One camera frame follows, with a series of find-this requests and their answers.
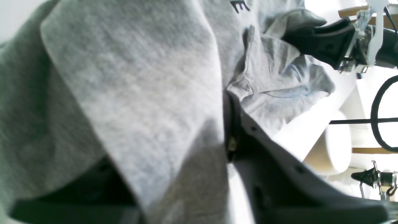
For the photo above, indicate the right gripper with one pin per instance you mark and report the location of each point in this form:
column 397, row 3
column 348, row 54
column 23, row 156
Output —
column 364, row 37

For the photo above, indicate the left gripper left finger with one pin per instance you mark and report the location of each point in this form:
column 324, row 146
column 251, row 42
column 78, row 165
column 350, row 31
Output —
column 98, row 196

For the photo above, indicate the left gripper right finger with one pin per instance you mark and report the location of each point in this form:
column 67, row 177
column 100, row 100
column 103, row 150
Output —
column 280, row 189

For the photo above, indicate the grey T-shirt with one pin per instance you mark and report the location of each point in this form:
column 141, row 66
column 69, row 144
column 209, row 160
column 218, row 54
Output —
column 135, row 89

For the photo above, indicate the black clamp with cable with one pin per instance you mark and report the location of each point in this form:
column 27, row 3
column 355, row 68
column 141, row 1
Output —
column 385, row 182

